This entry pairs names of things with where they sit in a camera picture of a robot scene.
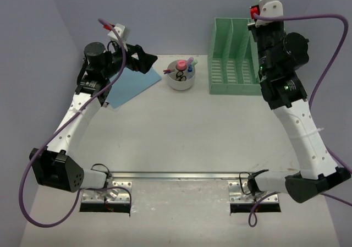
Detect white round desk organizer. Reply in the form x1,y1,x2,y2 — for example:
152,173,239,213
165,60,195,91

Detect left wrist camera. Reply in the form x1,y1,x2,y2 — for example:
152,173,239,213
103,24,130,51

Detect small clear spray bottle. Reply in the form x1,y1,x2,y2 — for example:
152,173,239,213
187,64,193,79

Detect black handled scissors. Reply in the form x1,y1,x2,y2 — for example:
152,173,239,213
175,71,187,82

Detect green file rack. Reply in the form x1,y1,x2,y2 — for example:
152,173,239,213
207,18,262,96

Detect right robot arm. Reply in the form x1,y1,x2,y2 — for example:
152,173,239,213
245,21,351,203

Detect blue clipboard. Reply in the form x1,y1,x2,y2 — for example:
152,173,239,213
106,68,162,109

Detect green highlighter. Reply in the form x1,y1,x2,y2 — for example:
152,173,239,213
192,59,198,67

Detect purple highlighter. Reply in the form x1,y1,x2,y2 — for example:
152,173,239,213
187,57,194,65

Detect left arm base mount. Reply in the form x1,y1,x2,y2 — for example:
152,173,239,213
79,175,133,215

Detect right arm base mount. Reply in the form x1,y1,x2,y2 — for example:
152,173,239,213
228,180,281,214

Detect green clipboard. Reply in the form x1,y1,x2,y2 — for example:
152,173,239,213
250,0,260,20

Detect pink glue bottle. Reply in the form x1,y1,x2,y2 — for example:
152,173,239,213
175,60,188,71

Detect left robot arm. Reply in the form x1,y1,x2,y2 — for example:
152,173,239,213
29,41,158,199

